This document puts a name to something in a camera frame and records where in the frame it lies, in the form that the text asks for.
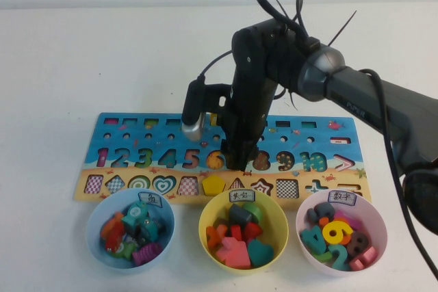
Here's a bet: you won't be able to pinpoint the pink plastic bowl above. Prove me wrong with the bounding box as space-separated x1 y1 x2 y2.
295 187 387 278

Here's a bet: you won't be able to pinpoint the green fish piece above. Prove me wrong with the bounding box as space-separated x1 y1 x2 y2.
114 242 136 261

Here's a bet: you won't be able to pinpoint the purple fish piece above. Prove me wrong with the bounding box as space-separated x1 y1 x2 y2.
131 242 164 267

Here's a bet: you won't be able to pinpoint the white label on pink bowl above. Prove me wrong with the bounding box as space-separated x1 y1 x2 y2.
327 189 357 206

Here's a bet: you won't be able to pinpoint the green rounded shape piece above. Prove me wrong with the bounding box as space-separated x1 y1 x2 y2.
242 201 264 223

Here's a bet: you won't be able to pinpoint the light blue plastic bowl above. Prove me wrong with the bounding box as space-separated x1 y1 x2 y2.
85 187 176 270

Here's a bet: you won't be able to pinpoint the white label on yellow bowl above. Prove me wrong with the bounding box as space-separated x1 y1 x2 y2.
228 189 256 204

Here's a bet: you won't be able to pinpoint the yellow number six piece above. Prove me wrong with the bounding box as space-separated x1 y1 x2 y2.
321 222 353 245

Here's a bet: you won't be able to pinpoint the teal number four piece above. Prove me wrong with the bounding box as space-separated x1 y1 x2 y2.
300 225 329 255

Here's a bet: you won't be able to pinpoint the teal number two piece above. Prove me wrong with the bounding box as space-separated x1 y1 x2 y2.
326 243 352 271

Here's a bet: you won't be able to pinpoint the orange fish piece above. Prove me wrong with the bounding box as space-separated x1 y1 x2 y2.
101 212 126 238

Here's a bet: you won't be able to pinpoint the teal heart shape piece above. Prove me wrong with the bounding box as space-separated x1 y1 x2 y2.
246 239 274 267

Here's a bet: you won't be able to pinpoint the red fish piece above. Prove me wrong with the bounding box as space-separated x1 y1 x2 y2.
102 233 124 254

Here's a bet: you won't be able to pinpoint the black zip tie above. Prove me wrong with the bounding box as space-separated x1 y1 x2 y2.
269 0 294 18
287 89 299 112
330 10 358 47

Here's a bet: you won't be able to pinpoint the yellow pentagon puzzle piece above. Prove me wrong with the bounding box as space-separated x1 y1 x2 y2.
201 174 227 196

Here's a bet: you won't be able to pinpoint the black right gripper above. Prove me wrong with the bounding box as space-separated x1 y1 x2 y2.
218 75 275 172

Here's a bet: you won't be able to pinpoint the pink star shape piece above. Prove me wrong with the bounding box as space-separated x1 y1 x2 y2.
215 236 250 269

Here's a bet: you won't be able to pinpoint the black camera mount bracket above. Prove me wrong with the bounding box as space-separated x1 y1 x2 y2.
203 83 235 126

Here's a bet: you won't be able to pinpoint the green number piece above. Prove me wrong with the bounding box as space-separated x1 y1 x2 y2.
309 250 333 262

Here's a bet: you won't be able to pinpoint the black plugged wrist cable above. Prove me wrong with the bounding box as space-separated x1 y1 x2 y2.
256 0 321 51

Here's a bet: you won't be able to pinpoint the brown number eight piece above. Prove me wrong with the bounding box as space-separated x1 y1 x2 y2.
345 230 372 255

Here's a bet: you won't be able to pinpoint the orange cross shape piece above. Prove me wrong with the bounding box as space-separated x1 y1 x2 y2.
205 224 229 248

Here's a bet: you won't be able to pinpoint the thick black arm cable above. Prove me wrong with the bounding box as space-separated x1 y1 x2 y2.
357 68 438 281

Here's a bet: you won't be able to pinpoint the dark teal fish piece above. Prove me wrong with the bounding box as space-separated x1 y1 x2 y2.
136 218 160 243

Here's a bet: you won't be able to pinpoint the light teal fish piece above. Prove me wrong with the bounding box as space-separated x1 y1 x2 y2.
121 202 148 228

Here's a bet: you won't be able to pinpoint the pink equals sign piece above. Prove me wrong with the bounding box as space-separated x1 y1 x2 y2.
348 248 379 271

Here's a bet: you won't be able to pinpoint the dark grey shape piece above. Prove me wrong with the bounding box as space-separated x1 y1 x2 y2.
228 202 257 226

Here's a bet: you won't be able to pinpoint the grey number piece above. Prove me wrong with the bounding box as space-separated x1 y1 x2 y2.
306 202 336 224

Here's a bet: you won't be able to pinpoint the white label on blue bowl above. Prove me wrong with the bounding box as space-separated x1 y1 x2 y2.
138 191 164 208

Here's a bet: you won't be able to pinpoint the colourful wooden puzzle board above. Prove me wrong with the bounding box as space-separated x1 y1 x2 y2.
72 112 372 206

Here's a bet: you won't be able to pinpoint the yellow plastic bowl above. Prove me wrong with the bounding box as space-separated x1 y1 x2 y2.
198 189 289 270

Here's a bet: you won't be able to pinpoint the magenta number piece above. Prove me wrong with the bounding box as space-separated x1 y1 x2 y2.
333 211 362 230

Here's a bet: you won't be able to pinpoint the thin black camera cable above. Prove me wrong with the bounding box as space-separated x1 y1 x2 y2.
196 49 235 83

